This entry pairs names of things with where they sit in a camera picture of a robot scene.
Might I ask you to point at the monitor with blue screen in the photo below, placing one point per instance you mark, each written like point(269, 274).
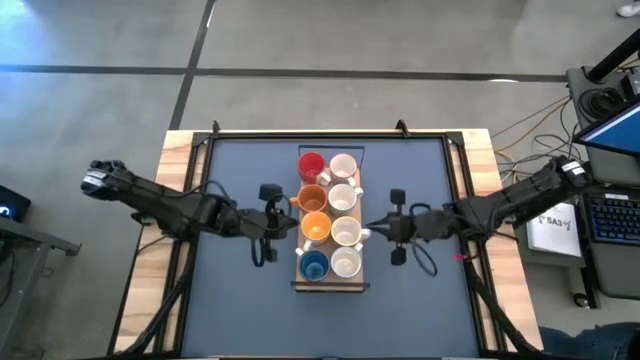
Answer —
point(617, 131)

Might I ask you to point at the blue mug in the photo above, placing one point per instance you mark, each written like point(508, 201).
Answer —
point(313, 266)

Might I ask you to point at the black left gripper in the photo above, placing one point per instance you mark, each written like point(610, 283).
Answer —
point(260, 224)

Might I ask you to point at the grey metal stand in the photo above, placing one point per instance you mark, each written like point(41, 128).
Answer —
point(45, 240)

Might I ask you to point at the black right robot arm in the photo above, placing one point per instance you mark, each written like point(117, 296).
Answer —
point(500, 210)

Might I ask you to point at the black caster wheel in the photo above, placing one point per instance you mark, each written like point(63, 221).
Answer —
point(581, 300)

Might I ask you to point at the red white dotted mug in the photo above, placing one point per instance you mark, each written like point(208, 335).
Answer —
point(343, 166)

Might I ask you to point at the blue grey table mat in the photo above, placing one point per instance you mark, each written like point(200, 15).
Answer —
point(400, 325)

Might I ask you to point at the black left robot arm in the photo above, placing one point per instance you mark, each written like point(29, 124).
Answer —
point(160, 205)

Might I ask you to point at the orange swirl patterned mug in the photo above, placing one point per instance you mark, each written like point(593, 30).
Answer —
point(346, 262)

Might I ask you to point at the black device blue light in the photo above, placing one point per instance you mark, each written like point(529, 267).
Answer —
point(12, 202)

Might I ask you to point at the dark orange mug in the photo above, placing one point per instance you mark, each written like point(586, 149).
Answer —
point(313, 199)

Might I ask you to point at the white paper sign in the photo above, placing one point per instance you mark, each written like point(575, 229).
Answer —
point(555, 235)

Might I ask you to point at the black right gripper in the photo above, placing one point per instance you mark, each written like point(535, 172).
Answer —
point(402, 227)

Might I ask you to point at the person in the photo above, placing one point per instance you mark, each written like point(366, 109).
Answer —
point(629, 8)
point(590, 345)

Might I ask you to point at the cream yellow mug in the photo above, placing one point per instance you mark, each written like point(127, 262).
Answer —
point(346, 231)

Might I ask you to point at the black metal rig frame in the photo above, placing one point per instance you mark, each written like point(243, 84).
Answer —
point(455, 137)

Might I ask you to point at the black pole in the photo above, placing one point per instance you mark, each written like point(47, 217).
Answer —
point(615, 57)

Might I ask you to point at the black keyboard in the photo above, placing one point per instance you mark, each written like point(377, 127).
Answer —
point(615, 220)

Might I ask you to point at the wooden shelf black frame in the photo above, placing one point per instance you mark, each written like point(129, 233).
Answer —
point(330, 286)

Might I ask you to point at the grey equipment cart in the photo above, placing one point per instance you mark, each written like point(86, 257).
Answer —
point(620, 280)

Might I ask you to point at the small red clip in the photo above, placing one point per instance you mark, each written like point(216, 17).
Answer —
point(457, 258)

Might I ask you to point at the black table clamp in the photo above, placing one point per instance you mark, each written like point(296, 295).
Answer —
point(216, 127)
point(401, 127)

